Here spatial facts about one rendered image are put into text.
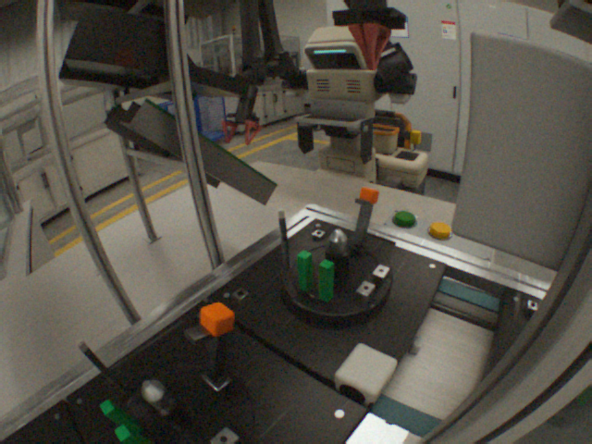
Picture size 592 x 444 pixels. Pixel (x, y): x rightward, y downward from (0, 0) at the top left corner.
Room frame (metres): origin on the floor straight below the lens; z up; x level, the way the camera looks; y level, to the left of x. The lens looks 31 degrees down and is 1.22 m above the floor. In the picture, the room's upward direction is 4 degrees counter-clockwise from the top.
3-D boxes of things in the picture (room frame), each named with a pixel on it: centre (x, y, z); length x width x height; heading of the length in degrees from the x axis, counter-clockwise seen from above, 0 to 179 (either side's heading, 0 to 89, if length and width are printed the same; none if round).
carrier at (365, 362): (0.26, -0.05, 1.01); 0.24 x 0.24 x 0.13; 49
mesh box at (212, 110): (4.88, 1.83, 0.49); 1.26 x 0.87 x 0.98; 144
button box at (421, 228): (0.36, -0.25, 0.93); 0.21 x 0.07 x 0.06; 49
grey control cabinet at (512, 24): (2.62, -2.30, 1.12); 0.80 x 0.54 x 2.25; 52
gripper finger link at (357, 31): (0.43, -0.14, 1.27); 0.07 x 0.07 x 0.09; 49
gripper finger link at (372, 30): (0.45, -0.13, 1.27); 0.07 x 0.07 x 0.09; 49
